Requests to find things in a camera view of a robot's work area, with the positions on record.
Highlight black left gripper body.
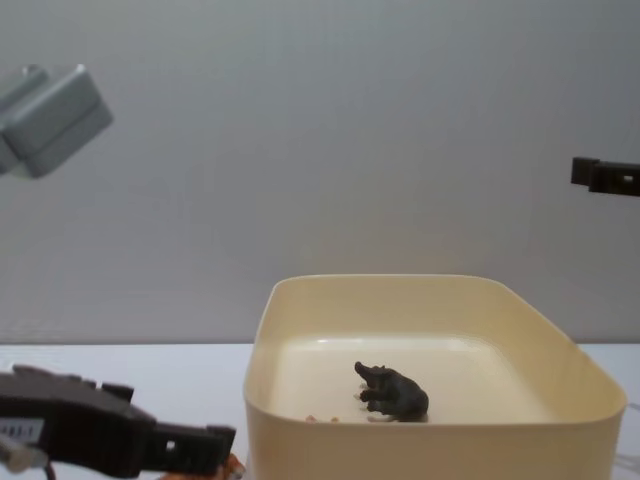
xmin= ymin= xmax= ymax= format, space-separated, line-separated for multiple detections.
xmin=0 ymin=364 xmax=159 ymax=477

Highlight small orange toy animal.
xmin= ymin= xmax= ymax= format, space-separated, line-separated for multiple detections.
xmin=217 ymin=450 xmax=247 ymax=480

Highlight dark grey toy boar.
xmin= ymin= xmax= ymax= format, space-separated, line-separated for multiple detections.
xmin=353 ymin=360 xmax=431 ymax=424

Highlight cream plastic bin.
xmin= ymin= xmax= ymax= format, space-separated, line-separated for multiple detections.
xmin=242 ymin=273 xmax=629 ymax=480

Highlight thin gripper cable with plug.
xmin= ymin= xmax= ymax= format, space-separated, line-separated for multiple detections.
xmin=0 ymin=430 xmax=57 ymax=480

